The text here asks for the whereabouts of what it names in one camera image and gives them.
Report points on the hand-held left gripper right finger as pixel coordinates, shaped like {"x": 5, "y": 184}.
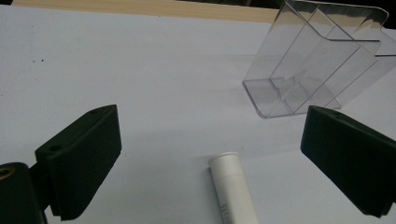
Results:
{"x": 348, "y": 155}

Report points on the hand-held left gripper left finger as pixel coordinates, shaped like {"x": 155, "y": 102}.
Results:
{"x": 81, "y": 158}

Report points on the clear plastic organizer box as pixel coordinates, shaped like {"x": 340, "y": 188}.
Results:
{"x": 314, "y": 62}

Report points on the white plastic tube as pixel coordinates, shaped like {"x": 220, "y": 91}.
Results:
{"x": 232, "y": 189}

